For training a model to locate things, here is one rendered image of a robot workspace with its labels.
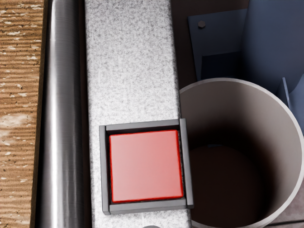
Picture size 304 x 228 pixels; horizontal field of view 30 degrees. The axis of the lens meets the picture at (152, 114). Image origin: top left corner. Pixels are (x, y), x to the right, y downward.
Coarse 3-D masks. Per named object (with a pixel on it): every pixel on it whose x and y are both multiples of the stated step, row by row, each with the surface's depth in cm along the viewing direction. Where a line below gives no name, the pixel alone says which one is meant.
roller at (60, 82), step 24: (48, 0) 55; (72, 0) 56; (48, 24) 54; (72, 24) 55; (48, 48) 53; (72, 48) 54; (48, 72) 53; (72, 72) 53; (48, 96) 52; (72, 96) 52; (48, 120) 51; (72, 120) 51; (48, 144) 50; (72, 144) 51; (48, 168) 49; (72, 168) 50; (48, 192) 49; (72, 192) 49; (48, 216) 48; (72, 216) 48
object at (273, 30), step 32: (256, 0) 112; (288, 0) 103; (192, 32) 155; (224, 32) 154; (256, 32) 120; (288, 32) 113; (224, 64) 143; (256, 64) 132; (288, 64) 127; (288, 96) 132
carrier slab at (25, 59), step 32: (0, 0) 54; (32, 0) 53; (0, 32) 52; (32, 32) 52; (0, 64) 51; (32, 64) 51; (0, 96) 50; (32, 96) 50; (0, 128) 49; (32, 128) 49; (0, 160) 48; (32, 160) 48; (0, 192) 47; (32, 192) 47; (0, 224) 46; (32, 224) 47
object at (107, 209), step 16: (112, 128) 49; (128, 128) 49; (144, 128) 49; (160, 128) 49; (176, 128) 50; (192, 192) 47; (112, 208) 47; (128, 208) 47; (144, 208) 46; (160, 208) 47; (176, 208) 47; (192, 208) 48
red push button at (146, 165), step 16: (112, 144) 49; (128, 144) 49; (144, 144) 49; (160, 144) 49; (176, 144) 48; (112, 160) 48; (128, 160) 48; (144, 160) 48; (160, 160) 48; (176, 160) 48; (112, 176) 48; (128, 176) 48; (144, 176) 48; (160, 176) 48; (176, 176) 48; (112, 192) 47; (128, 192) 47; (144, 192) 47; (160, 192) 47; (176, 192) 47
